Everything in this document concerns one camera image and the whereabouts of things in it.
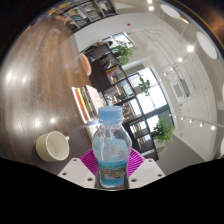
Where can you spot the white-potted green plant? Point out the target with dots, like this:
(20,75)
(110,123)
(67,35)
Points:
(145,86)

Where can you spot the tall wall bookshelf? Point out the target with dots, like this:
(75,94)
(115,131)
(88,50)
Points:
(83,11)

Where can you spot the small bushy potted plant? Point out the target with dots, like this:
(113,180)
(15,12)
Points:
(124,53)

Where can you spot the row of orange chairs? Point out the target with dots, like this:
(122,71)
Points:
(86,64)

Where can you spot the cream ceramic mug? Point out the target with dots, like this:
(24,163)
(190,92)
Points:
(51,146)

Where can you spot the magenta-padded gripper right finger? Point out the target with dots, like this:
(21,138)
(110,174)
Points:
(148,171)

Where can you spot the clear blue-capped water bottle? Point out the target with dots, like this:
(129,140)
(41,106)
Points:
(111,150)

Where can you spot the large dark-potted green plant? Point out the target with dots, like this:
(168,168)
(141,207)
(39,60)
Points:
(164,130)

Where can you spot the ceiling air conditioner cassette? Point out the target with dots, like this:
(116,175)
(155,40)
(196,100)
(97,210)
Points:
(181,88)

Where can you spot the dark open shelf unit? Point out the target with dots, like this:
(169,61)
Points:
(100,73)

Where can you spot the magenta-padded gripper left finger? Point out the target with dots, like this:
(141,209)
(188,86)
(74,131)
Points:
(76,171)

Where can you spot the ceiling track spotlights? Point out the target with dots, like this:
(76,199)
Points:
(190,48)

